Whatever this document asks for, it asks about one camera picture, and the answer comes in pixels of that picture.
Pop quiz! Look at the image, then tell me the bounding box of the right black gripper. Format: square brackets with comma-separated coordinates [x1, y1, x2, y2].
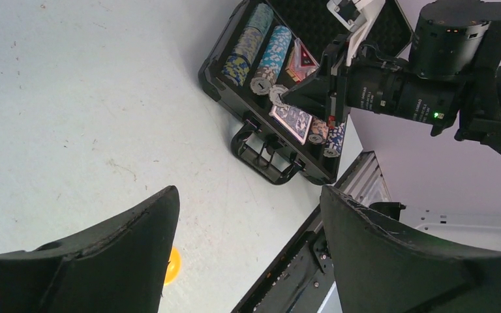
[281, 35, 463, 130]

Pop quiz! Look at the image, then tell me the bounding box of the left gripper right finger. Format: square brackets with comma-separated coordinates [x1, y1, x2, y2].
[320, 186, 501, 312]

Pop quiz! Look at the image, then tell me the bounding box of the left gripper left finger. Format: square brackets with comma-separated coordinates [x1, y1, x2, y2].
[0, 186, 180, 312]

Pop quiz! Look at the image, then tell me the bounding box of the white poker chip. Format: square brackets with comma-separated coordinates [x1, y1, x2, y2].
[269, 84, 289, 108]

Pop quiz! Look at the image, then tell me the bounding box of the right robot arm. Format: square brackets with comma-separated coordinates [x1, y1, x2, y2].
[281, 1, 501, 155]

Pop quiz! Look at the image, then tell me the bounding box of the red card deck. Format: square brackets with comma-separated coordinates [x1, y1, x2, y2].
[285, 38, 319, 83]

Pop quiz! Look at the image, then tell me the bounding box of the blue card deck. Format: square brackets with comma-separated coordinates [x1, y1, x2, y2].
[269, 105, 312, 145]

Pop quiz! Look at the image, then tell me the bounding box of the brown chip row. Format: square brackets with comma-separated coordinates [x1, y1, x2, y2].
[308, 117, 329, 145]

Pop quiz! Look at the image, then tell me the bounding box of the yellow disc chip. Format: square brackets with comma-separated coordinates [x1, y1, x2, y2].
[164, 247, 181, 286]

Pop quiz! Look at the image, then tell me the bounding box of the black poker case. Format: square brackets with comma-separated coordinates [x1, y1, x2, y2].
[198, 1, 348, 185]

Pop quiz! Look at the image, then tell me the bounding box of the blue chip row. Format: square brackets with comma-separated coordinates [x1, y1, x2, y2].
[250, 25, 292, 95]

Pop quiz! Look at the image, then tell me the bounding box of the green chip row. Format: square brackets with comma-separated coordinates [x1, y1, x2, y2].
[222, 3, 273, 87]

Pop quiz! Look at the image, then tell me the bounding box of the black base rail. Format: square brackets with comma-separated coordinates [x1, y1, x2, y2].
[233, 151, 405, 312]

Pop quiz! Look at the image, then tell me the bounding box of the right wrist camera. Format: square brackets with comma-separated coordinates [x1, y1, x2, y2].
[326, 0, 386, 67]

